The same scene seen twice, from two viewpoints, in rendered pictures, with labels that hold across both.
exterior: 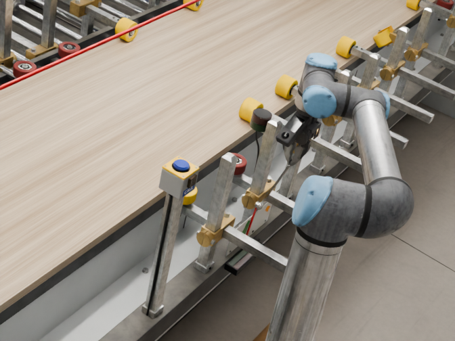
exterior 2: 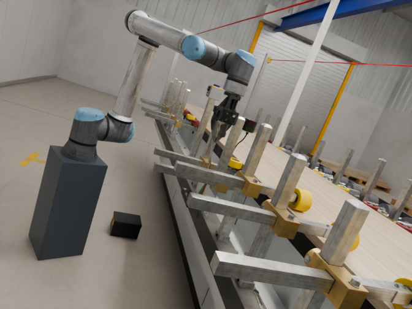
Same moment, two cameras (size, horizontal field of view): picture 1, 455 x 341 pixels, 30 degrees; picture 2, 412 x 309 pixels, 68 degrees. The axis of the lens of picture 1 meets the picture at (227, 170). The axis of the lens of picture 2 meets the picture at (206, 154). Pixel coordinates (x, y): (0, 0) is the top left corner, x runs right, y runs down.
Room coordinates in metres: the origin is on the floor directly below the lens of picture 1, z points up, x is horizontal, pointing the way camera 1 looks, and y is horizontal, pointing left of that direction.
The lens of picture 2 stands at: (3.08, -1.09, 1.23)
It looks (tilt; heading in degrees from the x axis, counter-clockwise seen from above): 13 degrees down; 136
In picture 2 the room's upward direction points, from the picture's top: 20 degrees clockwise
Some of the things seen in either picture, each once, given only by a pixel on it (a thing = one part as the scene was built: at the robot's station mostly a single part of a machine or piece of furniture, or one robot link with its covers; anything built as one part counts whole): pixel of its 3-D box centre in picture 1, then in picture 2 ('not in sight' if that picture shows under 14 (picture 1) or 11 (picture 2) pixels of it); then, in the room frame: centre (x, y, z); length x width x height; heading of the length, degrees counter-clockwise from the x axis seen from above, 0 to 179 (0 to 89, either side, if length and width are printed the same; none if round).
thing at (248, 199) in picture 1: (258, 193); (219, 181); (2.22, -0.11, 0.85); 0.14 x 0.06 x 0.05; 154
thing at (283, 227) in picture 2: (336, 113); (278, 217); (2.67, -0.33, 0.95); 0.14 x 0.06 x 0.05; 154
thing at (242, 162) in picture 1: (231, 172); not in sight; (2.29, -0.02, 0.85); 0.08 x 0.08 x 0.11
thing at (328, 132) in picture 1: (329, 128); (267, 230); (2.65, -0.32, 0.89); 0.04 x 0.04 x 0.48; 64
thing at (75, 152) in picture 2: not in sight; (81, 147); (1.42, -0.42, 0.65); 0.19 x 0.19 x 0.10
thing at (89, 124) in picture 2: not in sight; (89, 124); (1.42, -0.41, 0.79); 0.17 x 0.15 x 0.18; 94
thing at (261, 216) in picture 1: (250, 226); (203, 194); (2.16, -0.11, 0.75); 0.26 x 0.01 x 0.10; 154
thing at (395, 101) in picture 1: (373, 90); (328, 280); (2.90, -0.47, 0.95); 0.50 x 0.04 x 0.04; 64
